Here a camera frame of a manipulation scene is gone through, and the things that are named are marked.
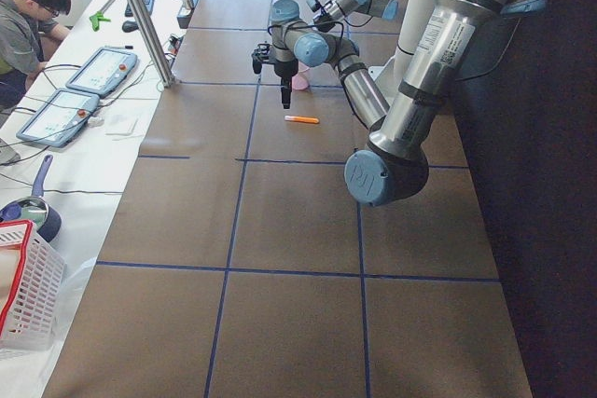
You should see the far teach pendant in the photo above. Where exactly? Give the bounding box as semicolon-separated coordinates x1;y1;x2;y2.
65;47;138;98

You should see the white folded cloth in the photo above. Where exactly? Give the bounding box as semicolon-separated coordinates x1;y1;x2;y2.
105;115;138;136

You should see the blue saucepan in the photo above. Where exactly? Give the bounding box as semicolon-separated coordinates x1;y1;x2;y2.
1;155;62;242

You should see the white red plastic basket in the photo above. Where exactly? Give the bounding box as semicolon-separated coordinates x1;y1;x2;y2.
1;220;65;360

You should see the aluminium frame post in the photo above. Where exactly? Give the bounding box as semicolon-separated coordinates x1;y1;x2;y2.
127;0;175;89

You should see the pink mesh pen holder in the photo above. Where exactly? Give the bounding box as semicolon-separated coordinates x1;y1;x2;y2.
292;62;310;91

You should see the green handled grabber tool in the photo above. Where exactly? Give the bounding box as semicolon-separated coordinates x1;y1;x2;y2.
89;0;116;32

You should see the black computer mouse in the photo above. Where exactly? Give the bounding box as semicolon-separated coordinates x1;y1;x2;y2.
121;21;138;33

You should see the teach pendant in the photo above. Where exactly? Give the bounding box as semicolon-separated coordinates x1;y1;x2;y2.
65;47;138;98
16;89;100;147

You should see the seated person grey shirt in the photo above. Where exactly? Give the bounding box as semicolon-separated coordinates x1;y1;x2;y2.
1;0;71;110

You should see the near teach pendant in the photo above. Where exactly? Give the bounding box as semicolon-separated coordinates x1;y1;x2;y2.
16;89;100;147

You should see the white camera pole with base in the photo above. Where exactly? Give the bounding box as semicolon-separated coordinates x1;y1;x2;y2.
375;0;434;98

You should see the orange highlighter pen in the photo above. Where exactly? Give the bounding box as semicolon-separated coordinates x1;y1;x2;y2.
284;115;320;124

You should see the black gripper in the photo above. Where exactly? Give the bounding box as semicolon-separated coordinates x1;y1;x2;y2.
274;59;299;108

